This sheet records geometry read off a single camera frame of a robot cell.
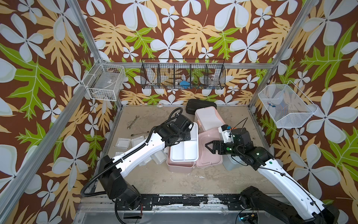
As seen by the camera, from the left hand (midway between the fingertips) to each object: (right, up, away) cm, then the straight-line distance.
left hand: (188, 133), depth 78 cm
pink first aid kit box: (+10, -14, -1) cm, 17 cm away
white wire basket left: (-52, +31, +7) cm, 60 cm away
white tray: (-2, -9, -4) cm, 10 cm away
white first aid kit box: (+14, +8, +16) cm, 23 cm away
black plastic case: (+6, +20, +37) cm, 42 cm away
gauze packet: (-19, -17, +13) cm, 29 cm away
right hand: (+11, -6, -4) cm, 13 cm away
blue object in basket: (-1, +32, +18) cm, 37 cm away
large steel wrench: (-40, +10, +34) cm, 54 cm away
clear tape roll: (-22, +21, +45) cm, 54 cm away
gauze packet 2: (-27, -20, +11) cm, 35 cm away
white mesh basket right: (+60, +15, +4) cm, 62 cm away
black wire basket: (-3, +41, +21) cm, 46 cm away
